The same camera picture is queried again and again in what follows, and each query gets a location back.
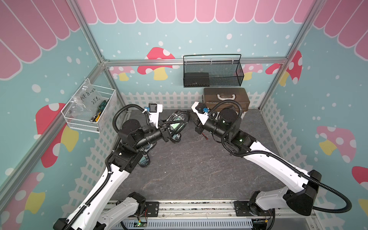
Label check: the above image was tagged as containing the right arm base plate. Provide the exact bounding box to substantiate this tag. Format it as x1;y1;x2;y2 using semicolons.
234;200;273;217

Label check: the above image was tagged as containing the green circuit board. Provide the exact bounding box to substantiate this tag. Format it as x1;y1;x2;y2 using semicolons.
133;220;148;228

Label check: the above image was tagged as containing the white wire wall basket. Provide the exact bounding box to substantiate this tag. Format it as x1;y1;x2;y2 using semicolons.
61;80;117;133

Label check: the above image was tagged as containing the green yellow tool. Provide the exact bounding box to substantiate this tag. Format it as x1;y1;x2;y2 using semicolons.
90;100;108;123

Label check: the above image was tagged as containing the black box in basket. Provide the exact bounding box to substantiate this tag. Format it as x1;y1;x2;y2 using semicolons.
183;72;210;88

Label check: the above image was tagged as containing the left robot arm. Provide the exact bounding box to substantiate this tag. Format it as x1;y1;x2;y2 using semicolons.
53;103;175;230

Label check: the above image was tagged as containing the green charger cube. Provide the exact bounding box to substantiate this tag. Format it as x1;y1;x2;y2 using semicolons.
170;122;182;130

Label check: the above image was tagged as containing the clear plastic labelled bag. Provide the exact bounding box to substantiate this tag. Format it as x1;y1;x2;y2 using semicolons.
69;80;104;116

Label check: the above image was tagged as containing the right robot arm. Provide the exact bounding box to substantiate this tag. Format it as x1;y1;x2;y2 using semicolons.
191;100;352;216

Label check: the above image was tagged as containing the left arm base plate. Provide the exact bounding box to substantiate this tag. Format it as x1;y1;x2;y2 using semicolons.
119;201;160;218

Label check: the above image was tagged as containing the brown lidded storage box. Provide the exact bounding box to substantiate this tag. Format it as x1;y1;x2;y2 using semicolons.
202;87;250;118

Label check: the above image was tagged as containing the black mesh wall basket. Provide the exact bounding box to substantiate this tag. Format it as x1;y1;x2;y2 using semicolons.
183;54;244;87

